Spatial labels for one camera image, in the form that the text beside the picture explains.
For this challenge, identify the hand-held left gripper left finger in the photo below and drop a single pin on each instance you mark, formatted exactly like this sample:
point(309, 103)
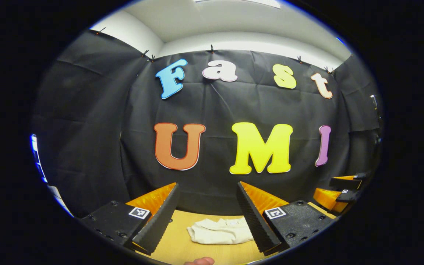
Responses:
point(160, 221)

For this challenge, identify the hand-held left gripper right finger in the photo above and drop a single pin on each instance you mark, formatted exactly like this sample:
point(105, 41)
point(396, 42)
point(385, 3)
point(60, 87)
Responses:
point(256, 224)

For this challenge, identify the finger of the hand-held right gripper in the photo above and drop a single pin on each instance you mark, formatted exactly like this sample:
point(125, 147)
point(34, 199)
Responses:
point(344, 183)
point(348, 196)

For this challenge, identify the cream white sweatshirt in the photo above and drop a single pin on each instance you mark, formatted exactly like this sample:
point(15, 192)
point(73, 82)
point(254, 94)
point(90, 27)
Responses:
point(219, 232)

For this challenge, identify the white side desk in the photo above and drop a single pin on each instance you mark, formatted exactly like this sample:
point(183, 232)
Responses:
point(61, 202)

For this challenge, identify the black backdrop cloth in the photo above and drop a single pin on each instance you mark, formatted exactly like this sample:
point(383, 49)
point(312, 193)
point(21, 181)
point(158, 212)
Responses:
point(215, 106)

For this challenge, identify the computer monitor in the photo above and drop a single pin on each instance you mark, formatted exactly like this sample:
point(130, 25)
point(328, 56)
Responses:
point(37, 158)

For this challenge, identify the row of black cloth clips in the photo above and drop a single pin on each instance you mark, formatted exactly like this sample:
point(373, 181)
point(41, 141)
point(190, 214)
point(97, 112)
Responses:
point(212, 48)

